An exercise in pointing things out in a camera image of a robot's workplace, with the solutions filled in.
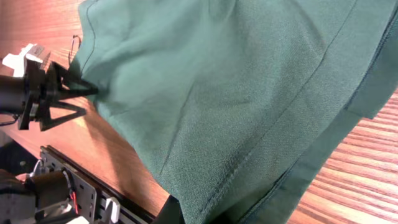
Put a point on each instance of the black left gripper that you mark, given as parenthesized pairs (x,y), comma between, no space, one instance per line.
(41,86)

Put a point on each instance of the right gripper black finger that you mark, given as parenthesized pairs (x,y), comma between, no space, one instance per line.
(170,213)

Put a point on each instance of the dark green cloth garment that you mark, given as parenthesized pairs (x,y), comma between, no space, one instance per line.
(234,106)

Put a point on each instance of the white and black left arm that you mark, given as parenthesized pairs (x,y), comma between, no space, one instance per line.
(12,95)

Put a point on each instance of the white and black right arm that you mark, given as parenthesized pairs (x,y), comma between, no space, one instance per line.
(18,203)

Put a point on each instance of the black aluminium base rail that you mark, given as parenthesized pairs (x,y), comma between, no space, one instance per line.
(56,179)

